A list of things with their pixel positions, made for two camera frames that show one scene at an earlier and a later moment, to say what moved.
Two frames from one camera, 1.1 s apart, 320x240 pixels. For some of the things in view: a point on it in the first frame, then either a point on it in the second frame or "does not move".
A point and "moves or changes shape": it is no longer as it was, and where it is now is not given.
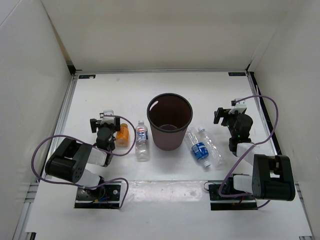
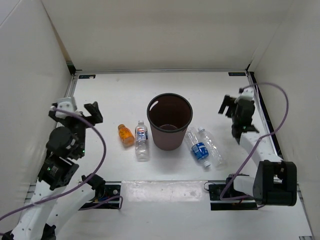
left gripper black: x=95 y=124 to x=93 y=109
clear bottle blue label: x=200 y=149 does not move
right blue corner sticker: x=237 y=74 does not move
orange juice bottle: x=122 y=136 moves or changes shape
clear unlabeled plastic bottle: x=216 y=153 does not move
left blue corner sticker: x=87 y=76 does not move
